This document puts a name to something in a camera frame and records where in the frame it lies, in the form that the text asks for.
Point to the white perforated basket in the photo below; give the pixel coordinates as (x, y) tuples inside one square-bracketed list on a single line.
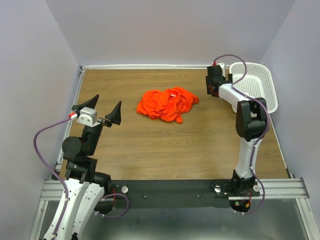
[(255, 80)]

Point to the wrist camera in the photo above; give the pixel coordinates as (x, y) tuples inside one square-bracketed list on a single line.
[(221, 64), (87, 117)]

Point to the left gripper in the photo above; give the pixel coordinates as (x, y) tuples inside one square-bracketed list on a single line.
[(115, 116)]

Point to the aluminium left rail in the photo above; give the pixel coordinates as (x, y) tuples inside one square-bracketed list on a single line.
[(60, 165)]

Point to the aluminium front rail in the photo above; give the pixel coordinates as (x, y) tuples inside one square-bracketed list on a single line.
[(283, 188)]

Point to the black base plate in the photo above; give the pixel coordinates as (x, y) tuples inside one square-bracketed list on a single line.
[(184, 201)]

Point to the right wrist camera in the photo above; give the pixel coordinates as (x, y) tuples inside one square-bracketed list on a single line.
[(221, 64)]

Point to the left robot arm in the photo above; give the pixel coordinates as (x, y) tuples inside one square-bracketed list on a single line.
[(83, 186)]

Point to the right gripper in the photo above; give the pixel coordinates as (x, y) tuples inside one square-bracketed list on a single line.
[(230, 78)]

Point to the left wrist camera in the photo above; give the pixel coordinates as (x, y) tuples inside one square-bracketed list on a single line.
[(87, 117)]

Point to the orange t-shirt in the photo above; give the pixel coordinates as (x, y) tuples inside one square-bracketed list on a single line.
[(167, 105)]

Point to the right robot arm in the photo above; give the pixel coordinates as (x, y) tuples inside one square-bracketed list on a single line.
[(252, 123)]

